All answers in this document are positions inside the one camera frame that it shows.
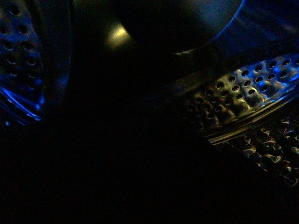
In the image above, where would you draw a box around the grey front-load washing machine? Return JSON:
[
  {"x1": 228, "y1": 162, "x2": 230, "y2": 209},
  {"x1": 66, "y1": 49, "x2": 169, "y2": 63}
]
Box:
[{"x1": 0, "y1": 0, "x2": 299, "y2": 187}]

